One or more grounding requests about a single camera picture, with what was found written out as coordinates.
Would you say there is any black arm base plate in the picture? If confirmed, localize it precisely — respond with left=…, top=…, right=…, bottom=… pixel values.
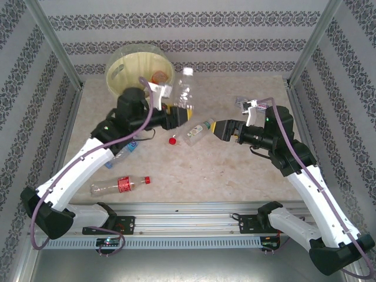
left=82, top=216, right=136, bottom=236
left=237, top=213, right=293, bottom=235

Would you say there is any white label bottle green cap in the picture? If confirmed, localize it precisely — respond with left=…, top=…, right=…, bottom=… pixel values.
left=185, top=118, right=217, bottom=147

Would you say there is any grey slotted cable duct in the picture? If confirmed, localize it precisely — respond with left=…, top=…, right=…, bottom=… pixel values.
left=39, top=237, right=263, bottom=250

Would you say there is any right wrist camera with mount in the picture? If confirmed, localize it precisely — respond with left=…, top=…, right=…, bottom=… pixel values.
left=240, top=99, right=259, bottom=126

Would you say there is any aluminium side rail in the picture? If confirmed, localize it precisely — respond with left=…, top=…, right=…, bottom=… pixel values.
left=286, top=83, right=337, bottom=212
left=39, top=88, right=85, bottom=214

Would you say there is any small circuit board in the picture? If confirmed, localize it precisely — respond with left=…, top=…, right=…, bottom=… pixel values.
left=95, top=237, right=123, bottom=248
left=260, top=236, right=282, bottom=251

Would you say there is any aluminium mounting rail beam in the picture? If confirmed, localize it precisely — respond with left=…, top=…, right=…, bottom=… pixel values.
left=28, top=202, right=352, bottom=236

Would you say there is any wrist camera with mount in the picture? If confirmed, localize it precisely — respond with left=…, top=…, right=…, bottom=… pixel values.
left=240, top=99, right=259, bottom=126
left=148, top=82, right=173, bottom=111

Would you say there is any grey metal panel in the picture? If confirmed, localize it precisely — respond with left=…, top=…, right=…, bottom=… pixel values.
left=17, top=234, right=365, bottom=282

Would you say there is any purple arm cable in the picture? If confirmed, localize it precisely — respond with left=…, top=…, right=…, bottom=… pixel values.
left=29, top=76, right=156, bottom=257
left=258, top=98, right=376, bottom=280

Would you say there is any aluminium frame post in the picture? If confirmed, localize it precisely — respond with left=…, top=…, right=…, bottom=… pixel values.
left=25, top=0, right=85, bottom=90
left=287, top=0, right=344, bottom=86

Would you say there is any orange label bottle brown cap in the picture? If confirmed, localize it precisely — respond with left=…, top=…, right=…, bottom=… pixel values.
left=151, top=70, right=169, bottom=85

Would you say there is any clear bottle blue wave label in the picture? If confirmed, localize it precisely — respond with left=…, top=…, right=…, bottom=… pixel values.
left=105, top=140, right=139, bottom=170

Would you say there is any clear bottle red label red cap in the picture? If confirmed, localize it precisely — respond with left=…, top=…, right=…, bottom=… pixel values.
left=90, top=175, right=152, bottom=197

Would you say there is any small clear bottle red cap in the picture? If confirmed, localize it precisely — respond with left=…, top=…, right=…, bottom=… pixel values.
left=168, top=129, right=184, bottom=146

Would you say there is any clear bottle white cap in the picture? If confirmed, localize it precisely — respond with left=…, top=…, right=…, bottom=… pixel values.
left=171, top=66, right=197, bottom=112

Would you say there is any silver bottle blue-red label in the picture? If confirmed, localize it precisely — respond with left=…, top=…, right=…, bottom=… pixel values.
left=234, top=96, right=268, bottom=113

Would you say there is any cream waste bin with liner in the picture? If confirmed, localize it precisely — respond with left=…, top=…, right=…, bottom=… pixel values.
left=105, top=43, right=176, bottom=102

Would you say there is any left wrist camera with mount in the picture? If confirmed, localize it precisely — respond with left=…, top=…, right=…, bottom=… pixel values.
left=148, top=82, right=173, bottom=111

